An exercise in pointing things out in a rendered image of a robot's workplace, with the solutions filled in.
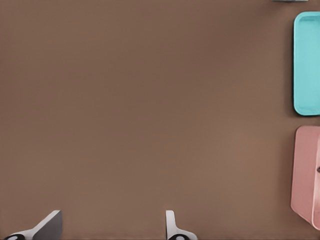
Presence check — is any pale blue-green tray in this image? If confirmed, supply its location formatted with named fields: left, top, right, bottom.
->
left=293, top=11, right=320, bottom=117

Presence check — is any pink box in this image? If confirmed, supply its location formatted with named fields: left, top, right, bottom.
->
left=290, top=125, right=320, bottom=231

